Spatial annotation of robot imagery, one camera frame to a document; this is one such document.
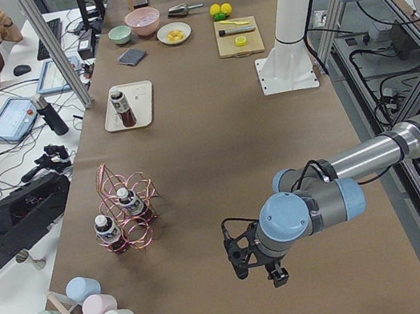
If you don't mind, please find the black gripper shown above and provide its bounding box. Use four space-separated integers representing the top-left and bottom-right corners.
220 218 289 288

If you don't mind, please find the dark drink bottle on tray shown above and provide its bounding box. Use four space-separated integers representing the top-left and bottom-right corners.
109 87 137 128

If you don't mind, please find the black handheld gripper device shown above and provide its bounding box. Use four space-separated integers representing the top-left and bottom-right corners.
21 144 72 183

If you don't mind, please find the green lime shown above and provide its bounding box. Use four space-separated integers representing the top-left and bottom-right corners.
213 12 227 22

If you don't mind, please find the black keyboard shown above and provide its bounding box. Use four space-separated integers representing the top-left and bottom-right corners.
30 17 69 61

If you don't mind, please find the grey tube black cap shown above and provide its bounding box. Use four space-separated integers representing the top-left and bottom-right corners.
217 25 256 37

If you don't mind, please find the teach pendant near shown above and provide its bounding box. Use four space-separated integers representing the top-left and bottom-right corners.
0 97 38 143

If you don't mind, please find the teach pendant far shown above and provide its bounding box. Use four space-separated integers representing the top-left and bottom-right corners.
36 59 71 96

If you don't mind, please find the drink bottle in rack front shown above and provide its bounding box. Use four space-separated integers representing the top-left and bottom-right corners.
95 215 128 254

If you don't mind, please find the wooden cutting board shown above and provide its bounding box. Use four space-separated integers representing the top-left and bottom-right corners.
213 16 265 58

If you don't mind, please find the grey folded cloth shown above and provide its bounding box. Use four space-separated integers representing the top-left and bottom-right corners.
118 48 146 66

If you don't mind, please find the black power adapter box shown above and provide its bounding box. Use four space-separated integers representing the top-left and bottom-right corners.
77 28 97 61

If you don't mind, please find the yellow lemon right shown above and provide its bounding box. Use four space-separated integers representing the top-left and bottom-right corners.
220 2 233 17

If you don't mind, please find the drink bottle in rack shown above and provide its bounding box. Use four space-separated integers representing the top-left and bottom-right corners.
116 187 152 222
95 215 128 254

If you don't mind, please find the pink bowl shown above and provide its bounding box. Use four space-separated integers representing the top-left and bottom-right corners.
124 6 160 37

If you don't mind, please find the yellow plastic knife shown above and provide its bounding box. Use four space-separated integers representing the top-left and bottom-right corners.
219 20 250 26

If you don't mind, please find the black computer mouse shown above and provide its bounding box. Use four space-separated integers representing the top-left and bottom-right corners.
13 64 32 77

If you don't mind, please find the yellow lemon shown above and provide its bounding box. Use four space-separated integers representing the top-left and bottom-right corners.
220 2 233 17
209 3 222 17

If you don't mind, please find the cream plastic tray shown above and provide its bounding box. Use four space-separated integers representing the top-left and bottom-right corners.
104 80 153 133

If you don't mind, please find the white speckled plate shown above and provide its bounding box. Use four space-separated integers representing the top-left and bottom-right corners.
156 22 192 46

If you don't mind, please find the mint green bowl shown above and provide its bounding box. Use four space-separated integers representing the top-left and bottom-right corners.
108 25 132 46

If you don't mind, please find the pink cup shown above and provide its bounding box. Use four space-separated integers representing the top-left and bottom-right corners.
82 293 118 314

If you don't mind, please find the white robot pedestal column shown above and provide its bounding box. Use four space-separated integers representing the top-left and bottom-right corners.
255 0 319 95

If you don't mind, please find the copper wire bottle rack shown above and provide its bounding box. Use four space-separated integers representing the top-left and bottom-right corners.
95 163 158 254

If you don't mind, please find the black thermos bottle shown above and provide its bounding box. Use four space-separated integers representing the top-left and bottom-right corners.
30 93 69 136

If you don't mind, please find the black equipment case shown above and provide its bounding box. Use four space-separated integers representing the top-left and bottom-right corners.
0 172 70 270

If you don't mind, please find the metal scoop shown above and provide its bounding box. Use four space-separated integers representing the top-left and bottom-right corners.
167 3 204 18

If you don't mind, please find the teach pendant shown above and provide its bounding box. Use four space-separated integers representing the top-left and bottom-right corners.
0 97 38 143
36 59 71 96

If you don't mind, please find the half lemon slice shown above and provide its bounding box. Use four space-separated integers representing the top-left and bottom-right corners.
234 35 248 47

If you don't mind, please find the yellow lemon left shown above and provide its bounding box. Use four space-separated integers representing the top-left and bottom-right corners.
209 3 222 17

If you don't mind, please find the yellow glazed donut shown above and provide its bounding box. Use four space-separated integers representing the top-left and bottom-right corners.
167 30 185 42

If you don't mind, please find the drink bottle in rack rear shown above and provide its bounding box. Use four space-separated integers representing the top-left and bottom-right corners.
116 187 152 222

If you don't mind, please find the aluminium frame post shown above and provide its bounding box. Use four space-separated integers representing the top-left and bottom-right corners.
16 0 93 109

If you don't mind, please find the light blue cup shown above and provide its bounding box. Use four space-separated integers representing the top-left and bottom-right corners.
66 276 102 304

